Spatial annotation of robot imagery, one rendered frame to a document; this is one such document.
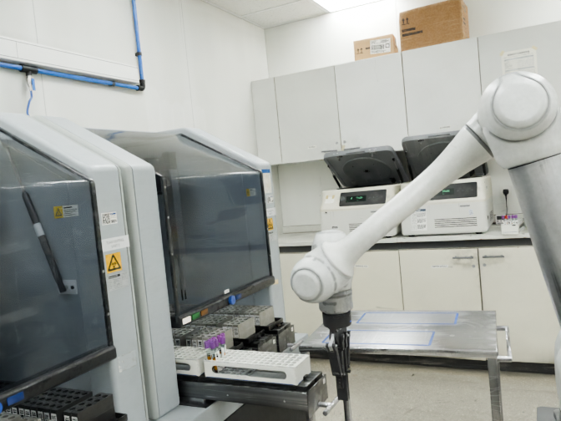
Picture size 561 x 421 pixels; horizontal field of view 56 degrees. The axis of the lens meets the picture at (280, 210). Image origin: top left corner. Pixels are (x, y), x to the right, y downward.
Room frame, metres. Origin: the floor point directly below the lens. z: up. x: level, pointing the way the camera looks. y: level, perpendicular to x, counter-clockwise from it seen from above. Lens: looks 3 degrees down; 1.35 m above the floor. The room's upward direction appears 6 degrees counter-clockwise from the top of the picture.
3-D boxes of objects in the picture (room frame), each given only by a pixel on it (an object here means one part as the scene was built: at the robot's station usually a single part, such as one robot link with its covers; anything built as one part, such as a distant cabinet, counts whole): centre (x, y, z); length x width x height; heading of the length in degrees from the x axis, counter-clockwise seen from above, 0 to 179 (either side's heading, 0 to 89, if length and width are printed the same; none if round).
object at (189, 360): (1.63, 0.39, 0.83); 0.30 x 0.10 x 0.06; 63
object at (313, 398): (1.55, 0.23, 0.78); 0.73 x 0.14 x 0.09; 63
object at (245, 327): (1.86, 0.17, 0.85); 0.12 x 0.02 x 0.06; 153
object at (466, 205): (3.75, -1.19, 1.24); 0.62 x 0.56 x 0.69; 154
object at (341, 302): (1.37, -0.12, 1.03); 0.09 x 0.09 x 0.06
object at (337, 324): (1.37, -0.12, 0.96); 0.08 x 0.07 x 0.09; 153
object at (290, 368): (1.49, 0.11, 0.83); 0.30 x 0.10 x 0.06; 63
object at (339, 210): (4.01, -0.66, 1.22); 0.62 x 0.56 x 0.64; 152
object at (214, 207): (1.90, 0.41, 1.28); 0.61 x 0.51 x 0.63; 153
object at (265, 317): (1.99, 0.10, 0.85); 0.12 x 0.02 x 0.06; 152
